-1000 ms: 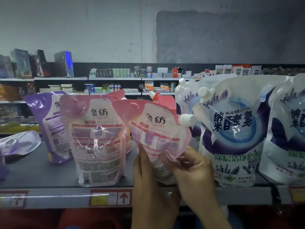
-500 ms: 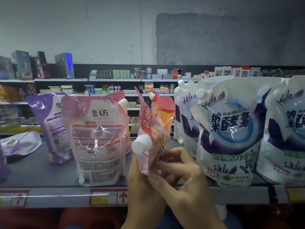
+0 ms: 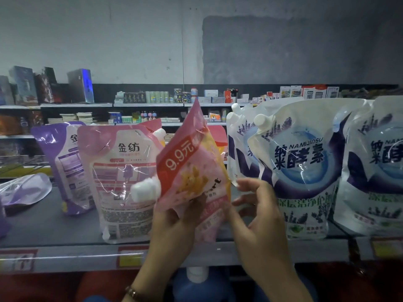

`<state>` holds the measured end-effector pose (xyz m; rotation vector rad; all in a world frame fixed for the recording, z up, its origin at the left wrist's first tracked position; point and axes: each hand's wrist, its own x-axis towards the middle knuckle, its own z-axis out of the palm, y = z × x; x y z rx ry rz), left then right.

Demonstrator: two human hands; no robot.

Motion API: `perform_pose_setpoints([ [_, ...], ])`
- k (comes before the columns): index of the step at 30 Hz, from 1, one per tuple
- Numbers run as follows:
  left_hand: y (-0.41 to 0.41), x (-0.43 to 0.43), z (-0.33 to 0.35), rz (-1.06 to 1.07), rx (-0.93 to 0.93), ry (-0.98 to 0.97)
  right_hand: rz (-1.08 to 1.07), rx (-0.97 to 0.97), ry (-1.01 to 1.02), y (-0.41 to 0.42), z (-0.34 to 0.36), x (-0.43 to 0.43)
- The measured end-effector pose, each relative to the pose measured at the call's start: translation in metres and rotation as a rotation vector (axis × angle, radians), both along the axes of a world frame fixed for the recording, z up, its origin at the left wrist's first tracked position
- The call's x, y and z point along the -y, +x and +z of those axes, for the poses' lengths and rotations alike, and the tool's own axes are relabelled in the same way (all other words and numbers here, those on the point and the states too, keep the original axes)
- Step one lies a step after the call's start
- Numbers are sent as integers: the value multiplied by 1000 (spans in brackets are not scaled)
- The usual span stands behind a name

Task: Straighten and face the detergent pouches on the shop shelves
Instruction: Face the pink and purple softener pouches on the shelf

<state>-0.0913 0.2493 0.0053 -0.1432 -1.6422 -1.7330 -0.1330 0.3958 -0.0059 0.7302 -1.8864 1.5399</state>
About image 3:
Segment dark beaded bracelet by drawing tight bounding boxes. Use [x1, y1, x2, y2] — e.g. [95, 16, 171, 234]
[124, 285, 158, 302]

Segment stacks of folded white packs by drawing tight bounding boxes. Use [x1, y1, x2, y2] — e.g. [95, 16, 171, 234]
[44, 112, 95, 125]

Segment dark background shelf unit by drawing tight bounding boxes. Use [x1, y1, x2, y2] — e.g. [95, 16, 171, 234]
[0, 83, 403, 180]

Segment row of small toiletry boxes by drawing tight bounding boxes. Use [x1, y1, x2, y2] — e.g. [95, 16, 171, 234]
[113, 85, 341, 106]

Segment person's right hand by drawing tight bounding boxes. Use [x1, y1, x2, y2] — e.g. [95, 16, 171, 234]
[228, 178, 297, 282]

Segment red-framed price tag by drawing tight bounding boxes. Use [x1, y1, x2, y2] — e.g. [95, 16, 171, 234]
[0, 248, 39, 273]
[116, 245, 150, 270]
[370, 237, 403, 260]

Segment large red detergent bottle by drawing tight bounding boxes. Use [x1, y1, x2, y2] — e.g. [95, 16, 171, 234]
[0, 272, 127, 302]

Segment grey metal shelf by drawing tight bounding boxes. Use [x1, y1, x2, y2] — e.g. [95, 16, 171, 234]
[0, 182, 403, 302]

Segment row of boxed goods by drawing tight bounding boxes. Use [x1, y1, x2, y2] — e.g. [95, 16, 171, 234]
[0, 65, 95, 106]

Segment row of small bottles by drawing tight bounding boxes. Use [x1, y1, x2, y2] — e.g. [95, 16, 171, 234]
[107, 109, 228, 123]

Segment blue detergent bottle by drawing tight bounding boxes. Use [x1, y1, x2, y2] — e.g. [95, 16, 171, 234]
[172, 266, 237, 302]

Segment row of colourful boxes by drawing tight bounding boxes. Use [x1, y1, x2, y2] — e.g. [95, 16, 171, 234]
[0, 110, 45, 136]

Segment row of red detergent bottles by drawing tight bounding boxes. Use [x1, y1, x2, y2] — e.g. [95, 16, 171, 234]
[315, 261, 403, 302]

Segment person's left hand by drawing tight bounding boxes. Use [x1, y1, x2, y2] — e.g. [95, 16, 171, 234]
[128, 197, 207, 298]

